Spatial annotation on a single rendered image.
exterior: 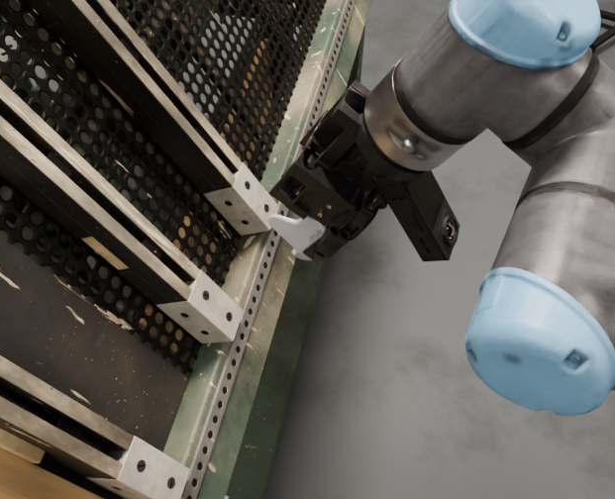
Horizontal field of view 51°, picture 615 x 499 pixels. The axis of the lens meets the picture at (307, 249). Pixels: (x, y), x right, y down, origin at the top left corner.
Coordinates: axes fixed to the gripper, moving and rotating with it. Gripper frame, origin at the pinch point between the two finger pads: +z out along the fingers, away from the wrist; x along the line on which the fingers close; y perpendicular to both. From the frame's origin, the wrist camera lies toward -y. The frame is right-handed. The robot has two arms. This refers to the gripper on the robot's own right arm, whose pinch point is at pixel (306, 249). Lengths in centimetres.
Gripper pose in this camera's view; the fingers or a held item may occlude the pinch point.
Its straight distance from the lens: 64.9
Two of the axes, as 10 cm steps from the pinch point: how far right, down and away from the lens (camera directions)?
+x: -3.9, 7.3, -5.6
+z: -4.4, 3.8, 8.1
